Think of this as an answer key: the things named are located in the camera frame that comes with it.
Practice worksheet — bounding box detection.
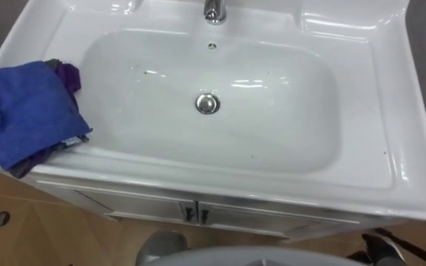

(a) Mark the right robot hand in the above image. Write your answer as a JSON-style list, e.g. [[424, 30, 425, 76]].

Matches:
[[347, 232, 408, 266]]

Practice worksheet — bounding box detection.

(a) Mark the blue microfibre cloth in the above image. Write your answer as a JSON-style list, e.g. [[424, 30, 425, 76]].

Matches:
[[0, 61, 93, 171]]

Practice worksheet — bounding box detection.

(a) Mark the black floor cable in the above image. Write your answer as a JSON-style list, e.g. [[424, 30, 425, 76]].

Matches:
[[373, 227, 426, 266]]

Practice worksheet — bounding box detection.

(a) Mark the purple cloth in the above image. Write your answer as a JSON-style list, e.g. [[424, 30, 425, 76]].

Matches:
[[7, 58, 90, 180]]

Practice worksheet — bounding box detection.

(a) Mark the white sink vanity cabinet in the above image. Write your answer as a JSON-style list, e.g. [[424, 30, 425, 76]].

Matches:
[[0, 0, 426, 244]]

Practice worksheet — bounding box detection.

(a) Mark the chrome faucet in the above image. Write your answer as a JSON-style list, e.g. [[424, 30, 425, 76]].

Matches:
[[203, 0, 228, 26]]

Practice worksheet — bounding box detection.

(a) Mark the chrome sink drain plug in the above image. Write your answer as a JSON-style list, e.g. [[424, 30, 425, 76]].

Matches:
[[195, 92, 221, 115]]

